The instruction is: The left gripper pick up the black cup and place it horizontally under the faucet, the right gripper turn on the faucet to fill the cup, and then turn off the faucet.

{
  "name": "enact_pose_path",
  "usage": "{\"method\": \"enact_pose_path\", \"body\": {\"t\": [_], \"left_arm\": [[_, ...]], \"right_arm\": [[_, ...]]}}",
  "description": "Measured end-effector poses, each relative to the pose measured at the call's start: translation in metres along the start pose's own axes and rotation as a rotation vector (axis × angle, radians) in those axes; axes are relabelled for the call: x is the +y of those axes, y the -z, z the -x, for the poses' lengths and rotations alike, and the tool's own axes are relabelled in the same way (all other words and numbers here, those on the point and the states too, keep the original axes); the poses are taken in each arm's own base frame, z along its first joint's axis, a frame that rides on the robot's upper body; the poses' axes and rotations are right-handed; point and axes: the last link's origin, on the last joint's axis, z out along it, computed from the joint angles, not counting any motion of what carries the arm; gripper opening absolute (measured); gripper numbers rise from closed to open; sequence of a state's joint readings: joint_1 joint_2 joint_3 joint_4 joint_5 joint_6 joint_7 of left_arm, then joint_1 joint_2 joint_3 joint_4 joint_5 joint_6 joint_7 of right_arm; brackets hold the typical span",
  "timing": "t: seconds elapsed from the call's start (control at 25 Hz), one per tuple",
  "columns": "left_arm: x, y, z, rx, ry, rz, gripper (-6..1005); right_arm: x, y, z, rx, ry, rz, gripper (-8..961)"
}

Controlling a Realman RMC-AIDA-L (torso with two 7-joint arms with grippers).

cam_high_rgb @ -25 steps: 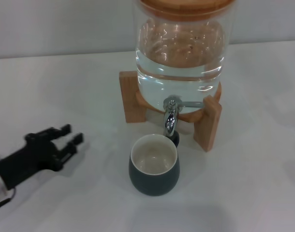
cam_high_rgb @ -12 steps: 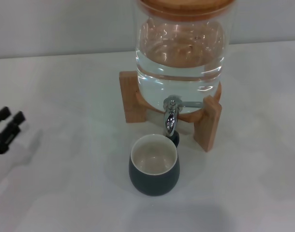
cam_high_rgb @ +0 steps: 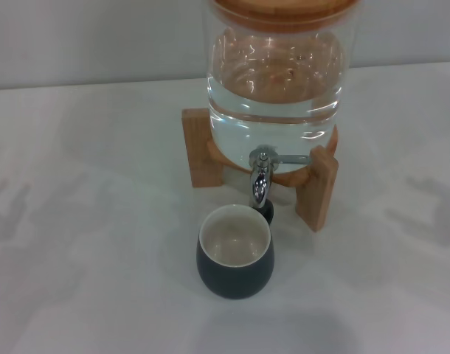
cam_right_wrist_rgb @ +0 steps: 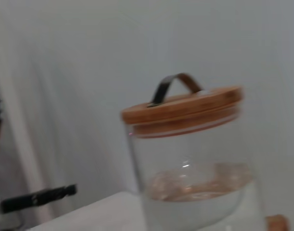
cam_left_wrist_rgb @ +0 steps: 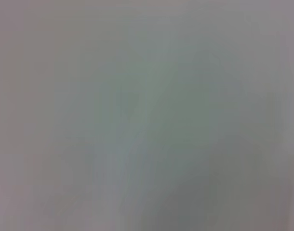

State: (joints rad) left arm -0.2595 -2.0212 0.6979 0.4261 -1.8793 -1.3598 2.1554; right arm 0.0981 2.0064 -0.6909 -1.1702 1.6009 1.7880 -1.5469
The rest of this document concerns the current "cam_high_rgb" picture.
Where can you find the chrome dispenser faucet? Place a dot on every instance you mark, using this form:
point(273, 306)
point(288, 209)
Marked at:
point(261, 184)

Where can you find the black cup with white inside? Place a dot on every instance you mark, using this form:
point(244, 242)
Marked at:
point(234, 273)

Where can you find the wooden dispenser stand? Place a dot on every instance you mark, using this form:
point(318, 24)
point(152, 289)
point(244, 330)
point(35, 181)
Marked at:
point(199, 147)

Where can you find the glass water dispenser jar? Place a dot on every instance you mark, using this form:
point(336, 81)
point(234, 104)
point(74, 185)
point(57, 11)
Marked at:
point(273, 92)

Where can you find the wooden dispenser lid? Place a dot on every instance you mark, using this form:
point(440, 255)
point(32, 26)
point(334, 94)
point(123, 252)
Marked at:
point(284, 14)

